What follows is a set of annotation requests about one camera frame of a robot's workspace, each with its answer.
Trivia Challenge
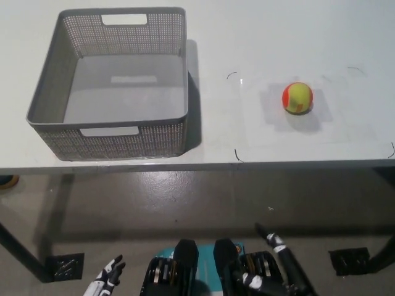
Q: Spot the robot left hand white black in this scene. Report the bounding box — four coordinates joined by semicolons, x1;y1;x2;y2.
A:
82;254;127;296

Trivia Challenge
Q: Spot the yellow orange tennis ball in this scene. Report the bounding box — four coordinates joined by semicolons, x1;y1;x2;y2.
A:
281;81;314;115

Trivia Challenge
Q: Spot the black floor foot plate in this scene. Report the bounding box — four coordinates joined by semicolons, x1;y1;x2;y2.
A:
328;247;370;276
45;252;85;282

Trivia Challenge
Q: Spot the robot body left black block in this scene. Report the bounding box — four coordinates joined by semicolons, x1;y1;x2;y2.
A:
140;239;199;296

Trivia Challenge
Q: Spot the robot body black block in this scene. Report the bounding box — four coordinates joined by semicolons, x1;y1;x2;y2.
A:
214;237;289;296
140;239;199;296

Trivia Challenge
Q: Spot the black metal table leg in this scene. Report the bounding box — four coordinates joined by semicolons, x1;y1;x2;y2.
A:
0;221;48;283

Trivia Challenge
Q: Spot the robot body right black block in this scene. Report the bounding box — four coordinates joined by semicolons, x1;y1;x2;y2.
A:
214;237;289;296

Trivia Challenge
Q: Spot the grey perforated plastic basket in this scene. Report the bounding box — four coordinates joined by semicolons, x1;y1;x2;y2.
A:
25;6;189;162

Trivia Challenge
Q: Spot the yellow black round object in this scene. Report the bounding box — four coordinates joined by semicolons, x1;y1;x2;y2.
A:
0;175;20;189

